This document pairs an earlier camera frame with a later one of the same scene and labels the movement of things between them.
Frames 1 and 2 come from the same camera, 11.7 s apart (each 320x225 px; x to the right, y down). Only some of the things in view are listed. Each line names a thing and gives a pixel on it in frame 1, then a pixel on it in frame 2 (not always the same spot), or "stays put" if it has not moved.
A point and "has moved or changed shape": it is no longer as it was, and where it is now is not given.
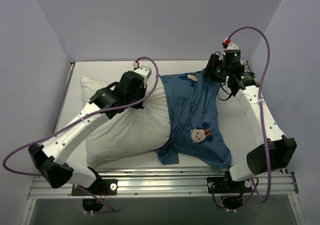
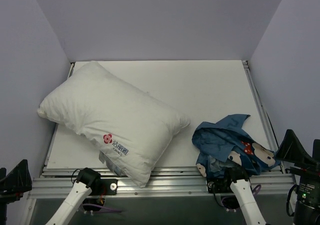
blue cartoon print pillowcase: (196, 132) to (225, 142)
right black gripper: (210, 68) to (302, 170)
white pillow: (133, 132) has moved or changed shape
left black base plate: (101, 187) stays put
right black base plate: (220, 185) stays put
